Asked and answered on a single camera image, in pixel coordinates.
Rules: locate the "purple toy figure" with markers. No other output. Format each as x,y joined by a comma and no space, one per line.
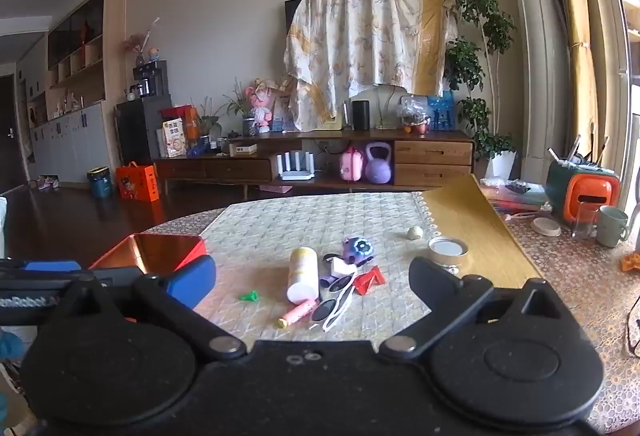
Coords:
359,251

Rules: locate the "cream flat box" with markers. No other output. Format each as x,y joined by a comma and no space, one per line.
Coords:
243,149

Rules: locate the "teal trash bin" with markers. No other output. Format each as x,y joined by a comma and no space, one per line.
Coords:
99,183

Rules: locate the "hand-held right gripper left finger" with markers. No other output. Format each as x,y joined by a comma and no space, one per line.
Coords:
192,283

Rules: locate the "pair of shoes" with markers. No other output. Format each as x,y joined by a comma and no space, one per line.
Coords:
47,182

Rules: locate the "green orange tissue box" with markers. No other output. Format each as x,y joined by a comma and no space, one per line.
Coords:
585,191

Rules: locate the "green mug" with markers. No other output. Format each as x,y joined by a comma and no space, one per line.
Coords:
611,226

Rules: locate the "red orange box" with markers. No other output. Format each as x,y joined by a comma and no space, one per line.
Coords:
187,116

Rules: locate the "clear bag of fruit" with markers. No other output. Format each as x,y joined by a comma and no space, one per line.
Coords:
416,116

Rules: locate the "black coffee machine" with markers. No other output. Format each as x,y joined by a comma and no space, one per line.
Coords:
150,79

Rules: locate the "printed snack bag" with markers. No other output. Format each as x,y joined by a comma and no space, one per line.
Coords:
174,141

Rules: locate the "red metal tray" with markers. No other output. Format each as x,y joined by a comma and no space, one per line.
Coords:
150,251

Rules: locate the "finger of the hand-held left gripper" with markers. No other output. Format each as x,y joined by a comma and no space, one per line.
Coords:
30,303
50,266

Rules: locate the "stack of books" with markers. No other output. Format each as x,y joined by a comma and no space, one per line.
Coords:
515,198

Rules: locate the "yellow curtain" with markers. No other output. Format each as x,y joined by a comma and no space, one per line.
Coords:
580,41

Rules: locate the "black television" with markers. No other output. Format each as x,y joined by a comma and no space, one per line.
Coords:
292,14

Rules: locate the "covered standing air conditioner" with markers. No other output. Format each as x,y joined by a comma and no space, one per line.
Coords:
540,66

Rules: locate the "white sunglasses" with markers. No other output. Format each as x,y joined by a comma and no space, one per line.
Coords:
335,306

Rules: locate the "beige lace tablecloth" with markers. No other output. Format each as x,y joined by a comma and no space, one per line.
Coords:
590,296

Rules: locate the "white quilted table mat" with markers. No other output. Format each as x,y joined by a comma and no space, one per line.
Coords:
280,226

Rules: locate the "clear drinking glass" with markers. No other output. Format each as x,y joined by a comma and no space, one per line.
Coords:
584,223

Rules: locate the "wooden television cabinet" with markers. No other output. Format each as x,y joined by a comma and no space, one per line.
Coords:
430,161

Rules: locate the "dark door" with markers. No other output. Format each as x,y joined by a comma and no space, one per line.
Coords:
11,136

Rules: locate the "pink toy case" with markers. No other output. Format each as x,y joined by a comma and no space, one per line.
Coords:
351,165

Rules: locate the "person's left hand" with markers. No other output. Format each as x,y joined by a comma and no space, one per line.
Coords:
10,343

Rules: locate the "red sachet packet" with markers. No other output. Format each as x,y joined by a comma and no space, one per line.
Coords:
367,281

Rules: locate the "blue box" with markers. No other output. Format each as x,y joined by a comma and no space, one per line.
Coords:
442,114

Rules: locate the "white yellow plastic bottle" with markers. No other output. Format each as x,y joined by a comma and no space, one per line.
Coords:
303,273

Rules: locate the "orange gift box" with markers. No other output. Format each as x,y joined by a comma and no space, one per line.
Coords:
136,183

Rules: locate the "black speaker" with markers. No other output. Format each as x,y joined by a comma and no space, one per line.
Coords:
361,115

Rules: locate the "wall storage cabinet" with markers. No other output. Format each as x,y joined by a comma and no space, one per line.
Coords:
75,136

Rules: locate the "black cabinet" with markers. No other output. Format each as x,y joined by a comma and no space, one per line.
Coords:
137,131

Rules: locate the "purple kettlebell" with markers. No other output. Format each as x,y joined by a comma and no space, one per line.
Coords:
378,169

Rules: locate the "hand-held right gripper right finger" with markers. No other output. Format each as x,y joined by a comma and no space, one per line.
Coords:
430,281

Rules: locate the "white router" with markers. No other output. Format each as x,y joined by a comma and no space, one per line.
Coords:
296,169

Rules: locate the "pink tube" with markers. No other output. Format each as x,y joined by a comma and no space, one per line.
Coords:
300,313

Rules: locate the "white round coaster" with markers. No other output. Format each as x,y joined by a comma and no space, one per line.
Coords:
546,226

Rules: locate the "tall green potted plant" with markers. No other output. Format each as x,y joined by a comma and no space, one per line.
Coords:
480,46

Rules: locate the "small green plastic cap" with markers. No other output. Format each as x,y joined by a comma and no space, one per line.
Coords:
250,296

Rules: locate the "potted plant in dark pot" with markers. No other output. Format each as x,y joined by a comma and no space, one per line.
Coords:
247,124

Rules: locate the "pink doll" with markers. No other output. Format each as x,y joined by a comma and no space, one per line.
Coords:
261,109

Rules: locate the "garlic bulb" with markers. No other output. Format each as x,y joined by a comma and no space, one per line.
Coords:
415,233

